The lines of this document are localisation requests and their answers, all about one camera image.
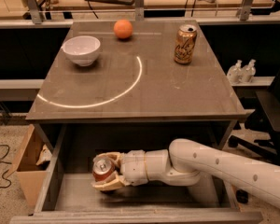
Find black cable on floor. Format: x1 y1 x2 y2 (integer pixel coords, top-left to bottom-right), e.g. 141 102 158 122
0 141 13 203

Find black office chair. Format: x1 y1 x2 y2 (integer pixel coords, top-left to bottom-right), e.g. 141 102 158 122
228 70 280 208

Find red coke can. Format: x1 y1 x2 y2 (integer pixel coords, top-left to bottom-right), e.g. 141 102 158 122
92 156 115 181

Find metal frame post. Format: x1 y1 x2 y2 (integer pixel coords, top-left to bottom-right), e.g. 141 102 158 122
134 0 144 21
24 0 43 24
237 0 254 21

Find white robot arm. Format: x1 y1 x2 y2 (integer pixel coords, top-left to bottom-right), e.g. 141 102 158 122
92 139 280 209

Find white bowl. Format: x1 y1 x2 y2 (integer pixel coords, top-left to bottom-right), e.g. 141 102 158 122
62 35 101 66

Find metal frame post right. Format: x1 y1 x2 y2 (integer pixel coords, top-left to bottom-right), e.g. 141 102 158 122
237 0 254 21

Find clear sanitizer bottle left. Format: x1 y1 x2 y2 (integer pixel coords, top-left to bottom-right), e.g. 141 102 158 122
227 60 242 84

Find grey cabinet counter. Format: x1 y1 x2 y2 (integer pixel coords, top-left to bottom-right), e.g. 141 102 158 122
25 20 247 151

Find cardboard box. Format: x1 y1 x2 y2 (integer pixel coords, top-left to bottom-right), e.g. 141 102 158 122
7 125 47 207

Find gold soda can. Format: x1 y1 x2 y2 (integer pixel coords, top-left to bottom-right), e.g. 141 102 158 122
174 24 197 64

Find grey open top drawer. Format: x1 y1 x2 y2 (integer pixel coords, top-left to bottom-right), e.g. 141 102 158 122
10 124 262 224

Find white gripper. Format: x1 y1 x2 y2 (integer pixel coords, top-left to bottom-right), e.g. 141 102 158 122
91 150 147 191

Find metal frame post middle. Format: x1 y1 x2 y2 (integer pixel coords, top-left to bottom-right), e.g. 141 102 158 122
134 0 144 21

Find orange fruit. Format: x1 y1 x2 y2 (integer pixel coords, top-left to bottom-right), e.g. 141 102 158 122
113 20 133 39

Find metal frame post left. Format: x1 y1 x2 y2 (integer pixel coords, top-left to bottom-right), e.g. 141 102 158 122
24 0 43 24

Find crumpled paper in box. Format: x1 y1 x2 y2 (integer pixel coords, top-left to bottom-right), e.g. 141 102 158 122
36 145 52 166

